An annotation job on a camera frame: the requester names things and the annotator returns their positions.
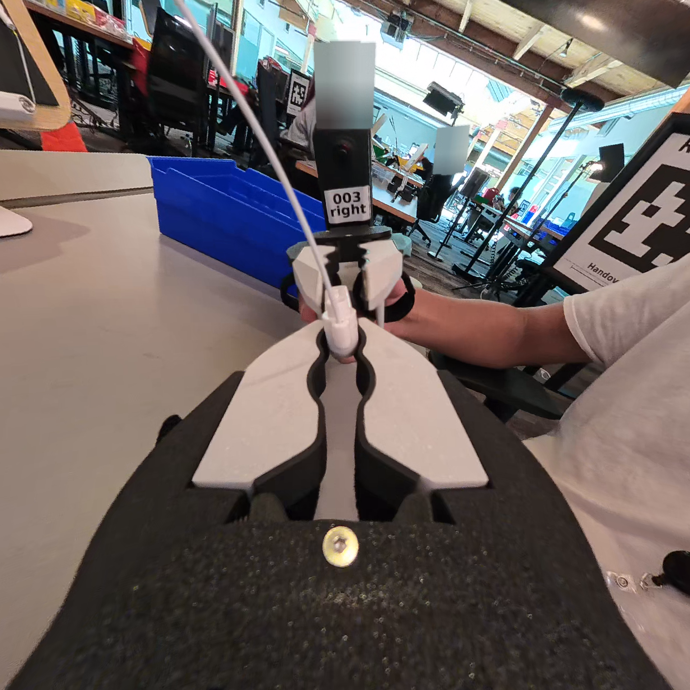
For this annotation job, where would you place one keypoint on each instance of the black hanging light panel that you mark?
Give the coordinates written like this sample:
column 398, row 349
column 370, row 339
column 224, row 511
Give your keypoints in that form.
column 443, row 100

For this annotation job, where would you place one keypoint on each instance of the small fiducial sign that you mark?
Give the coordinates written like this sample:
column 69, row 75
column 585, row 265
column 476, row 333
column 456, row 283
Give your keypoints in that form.
column 299, row 91

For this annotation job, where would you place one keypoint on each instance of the wooden work table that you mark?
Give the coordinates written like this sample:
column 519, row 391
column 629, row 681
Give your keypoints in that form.
column 388, row 202
column 81, row 24

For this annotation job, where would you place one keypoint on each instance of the black office chair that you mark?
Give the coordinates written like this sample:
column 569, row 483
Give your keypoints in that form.
column 178, row 70
column 434, row 199

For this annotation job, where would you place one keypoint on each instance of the orange traffic cone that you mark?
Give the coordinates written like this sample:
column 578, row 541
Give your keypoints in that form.
column 64, row 140

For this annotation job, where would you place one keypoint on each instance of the person's right hand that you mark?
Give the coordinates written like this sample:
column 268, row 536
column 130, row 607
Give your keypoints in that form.
column 396, row 302

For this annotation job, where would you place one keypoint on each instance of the black square panel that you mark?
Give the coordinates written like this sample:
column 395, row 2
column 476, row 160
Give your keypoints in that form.
column 609, row 161

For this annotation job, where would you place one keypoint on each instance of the blue plastic bin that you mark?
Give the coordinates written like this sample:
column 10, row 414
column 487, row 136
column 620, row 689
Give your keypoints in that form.
column 215, row 210

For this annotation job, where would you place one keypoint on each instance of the black board with wooden frame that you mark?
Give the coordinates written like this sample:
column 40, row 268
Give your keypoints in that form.
column 16, row 54

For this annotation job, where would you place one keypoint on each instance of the black chair armrest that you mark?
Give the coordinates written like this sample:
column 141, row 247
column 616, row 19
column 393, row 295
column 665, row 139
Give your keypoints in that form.
column 501, row 382

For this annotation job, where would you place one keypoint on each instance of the black white fiducial sign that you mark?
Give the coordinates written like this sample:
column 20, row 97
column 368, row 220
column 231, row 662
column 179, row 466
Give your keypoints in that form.
column 636, row 226

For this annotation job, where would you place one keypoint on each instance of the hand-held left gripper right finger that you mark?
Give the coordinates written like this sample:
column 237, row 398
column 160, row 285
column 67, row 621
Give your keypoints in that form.
column 420, row 426

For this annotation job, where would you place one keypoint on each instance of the black badge reel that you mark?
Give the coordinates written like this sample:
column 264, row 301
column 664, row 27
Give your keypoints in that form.
column 674, row 571

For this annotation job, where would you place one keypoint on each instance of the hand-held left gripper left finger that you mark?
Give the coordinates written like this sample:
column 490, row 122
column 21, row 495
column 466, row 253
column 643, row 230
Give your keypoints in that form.
column 259, row 426

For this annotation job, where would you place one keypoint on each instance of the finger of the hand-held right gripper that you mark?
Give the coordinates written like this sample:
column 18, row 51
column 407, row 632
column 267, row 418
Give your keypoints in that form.
column 382, row 275
column 310, row 275

